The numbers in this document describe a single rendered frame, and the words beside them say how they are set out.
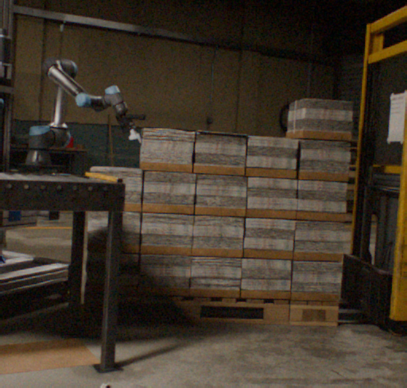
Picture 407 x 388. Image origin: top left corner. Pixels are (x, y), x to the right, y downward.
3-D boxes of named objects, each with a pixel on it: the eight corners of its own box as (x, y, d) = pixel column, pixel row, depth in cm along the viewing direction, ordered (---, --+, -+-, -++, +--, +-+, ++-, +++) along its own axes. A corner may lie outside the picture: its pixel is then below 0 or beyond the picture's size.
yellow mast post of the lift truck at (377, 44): (346, 289, 416) (366, 25, 407) (359, 289, 417) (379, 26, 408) (351, 292, 407) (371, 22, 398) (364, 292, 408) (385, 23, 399)
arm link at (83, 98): (38, 50, 362) (88, 95, 340) (52, 53, 371) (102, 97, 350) (30, 67, 366) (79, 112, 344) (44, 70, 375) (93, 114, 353)
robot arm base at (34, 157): (19, 163, 367) (20, 146, 366) (36, 164, 380) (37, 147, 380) (39, 164, 360) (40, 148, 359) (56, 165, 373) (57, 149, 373)
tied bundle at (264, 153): (235, 173, 385) (238, 136, 383) (281, 176, 387) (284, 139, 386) (244, 176, 347) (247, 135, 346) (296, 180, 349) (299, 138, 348)
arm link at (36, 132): (24, 147, 368) (25, 124, 367) (41, 148, 379) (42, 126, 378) (37, 148, 361) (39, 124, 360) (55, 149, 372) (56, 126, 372)
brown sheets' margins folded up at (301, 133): (274, 285, 391) (285, 131, 386) (319, 286, 395) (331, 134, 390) (290, 300, 353) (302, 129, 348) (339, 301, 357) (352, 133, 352)
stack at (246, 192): (87, 301, 379) (94, 165, 374) (273, 308, 392) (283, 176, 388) (81, 319, 340) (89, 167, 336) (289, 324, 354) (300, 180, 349)
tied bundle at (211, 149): (186, 171, 381) (188, 133, 379) (234, 173, 384) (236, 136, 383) (192, 173, 343) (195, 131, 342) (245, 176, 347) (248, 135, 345)
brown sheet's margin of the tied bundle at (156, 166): (139, 168, 355) (140, 161, 355) (190, 171, 359) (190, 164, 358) (140, 169, 339) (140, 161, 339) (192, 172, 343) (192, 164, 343)
